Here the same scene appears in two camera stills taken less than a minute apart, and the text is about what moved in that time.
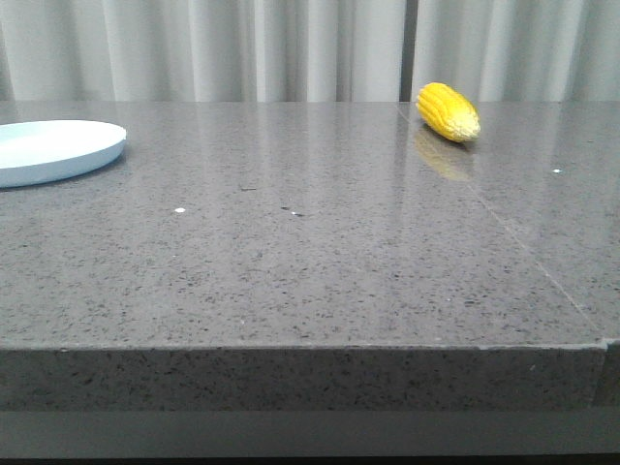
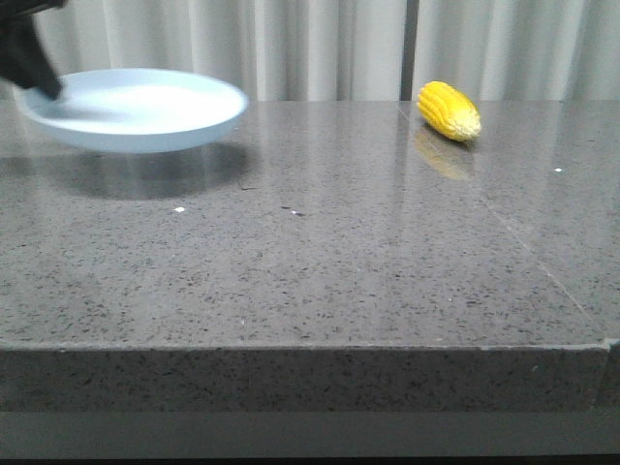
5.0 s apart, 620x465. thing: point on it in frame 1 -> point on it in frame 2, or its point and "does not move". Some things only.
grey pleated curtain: x=308 y=50 does not move
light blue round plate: x=46 y=150 -> x=134 y=110
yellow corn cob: x=449 y=111 does not move
